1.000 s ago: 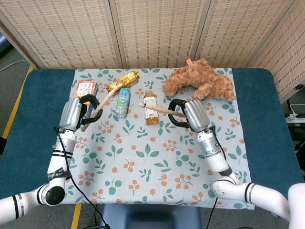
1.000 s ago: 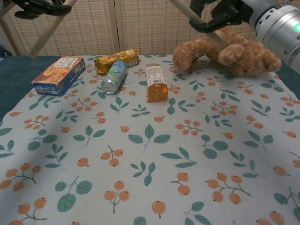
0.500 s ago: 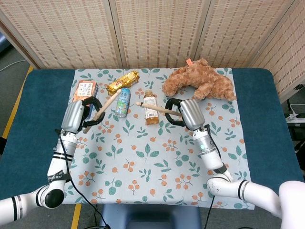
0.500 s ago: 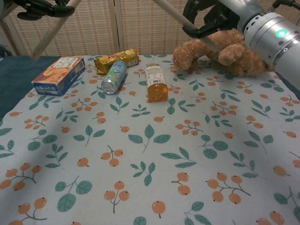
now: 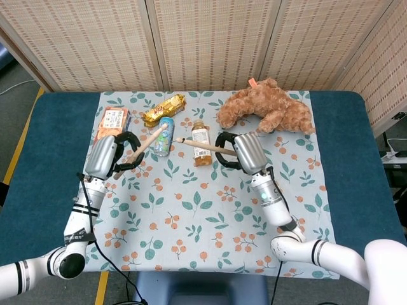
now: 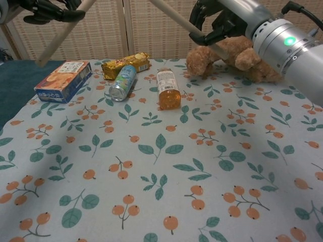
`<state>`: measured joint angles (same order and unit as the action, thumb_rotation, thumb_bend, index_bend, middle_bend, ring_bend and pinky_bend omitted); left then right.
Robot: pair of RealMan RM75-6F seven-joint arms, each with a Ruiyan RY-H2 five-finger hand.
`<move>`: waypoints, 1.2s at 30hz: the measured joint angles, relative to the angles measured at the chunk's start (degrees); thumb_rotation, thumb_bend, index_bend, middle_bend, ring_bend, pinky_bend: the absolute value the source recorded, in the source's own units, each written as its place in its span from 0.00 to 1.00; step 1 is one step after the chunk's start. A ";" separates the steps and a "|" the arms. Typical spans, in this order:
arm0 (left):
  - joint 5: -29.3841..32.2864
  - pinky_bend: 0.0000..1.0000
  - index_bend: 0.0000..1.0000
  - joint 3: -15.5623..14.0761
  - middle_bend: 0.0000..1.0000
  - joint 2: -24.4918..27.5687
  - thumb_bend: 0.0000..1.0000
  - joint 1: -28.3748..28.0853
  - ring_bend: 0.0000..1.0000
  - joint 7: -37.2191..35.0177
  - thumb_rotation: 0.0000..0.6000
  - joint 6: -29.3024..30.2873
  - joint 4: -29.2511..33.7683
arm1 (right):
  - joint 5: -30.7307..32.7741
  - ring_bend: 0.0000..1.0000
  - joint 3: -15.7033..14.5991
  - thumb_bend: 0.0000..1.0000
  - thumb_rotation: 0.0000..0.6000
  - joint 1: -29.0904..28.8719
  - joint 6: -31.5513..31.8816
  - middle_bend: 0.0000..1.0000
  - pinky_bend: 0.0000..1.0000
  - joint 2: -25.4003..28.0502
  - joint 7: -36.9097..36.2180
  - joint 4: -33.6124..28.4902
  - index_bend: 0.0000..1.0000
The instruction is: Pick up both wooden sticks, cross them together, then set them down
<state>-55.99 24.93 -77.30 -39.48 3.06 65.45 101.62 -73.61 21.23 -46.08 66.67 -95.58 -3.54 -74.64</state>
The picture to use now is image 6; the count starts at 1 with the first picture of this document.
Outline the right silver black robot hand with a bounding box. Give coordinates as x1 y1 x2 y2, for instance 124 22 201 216
189 0 272 47

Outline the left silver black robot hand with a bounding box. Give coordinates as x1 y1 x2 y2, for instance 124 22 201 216
0 0 85 25

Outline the wooden stick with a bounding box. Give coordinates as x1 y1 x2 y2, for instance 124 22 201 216
36 0 97 68
148 0 234 61

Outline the brown plush teddy bear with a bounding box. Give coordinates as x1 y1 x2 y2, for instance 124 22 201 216
186 35 285 84

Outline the blue orange cookie box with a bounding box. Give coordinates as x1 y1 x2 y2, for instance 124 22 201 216
34 59 93 104

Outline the woven folding screen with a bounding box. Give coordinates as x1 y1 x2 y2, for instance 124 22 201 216
0 0 323 62

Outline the teal table cover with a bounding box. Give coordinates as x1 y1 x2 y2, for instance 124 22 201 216
0 59 67 137

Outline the gold biscuit packet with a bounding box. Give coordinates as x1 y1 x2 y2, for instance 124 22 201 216
101 52 151 81

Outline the amber tea bottle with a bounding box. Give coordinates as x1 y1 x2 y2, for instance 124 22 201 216
156 68 182 112

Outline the light blue drink can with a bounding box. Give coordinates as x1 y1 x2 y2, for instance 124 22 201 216
109 64 138 102

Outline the floral fruit print tablecloth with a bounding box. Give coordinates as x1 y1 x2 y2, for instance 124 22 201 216
0 58 323 242

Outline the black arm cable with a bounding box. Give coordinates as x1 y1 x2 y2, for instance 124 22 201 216
282 1 323 26

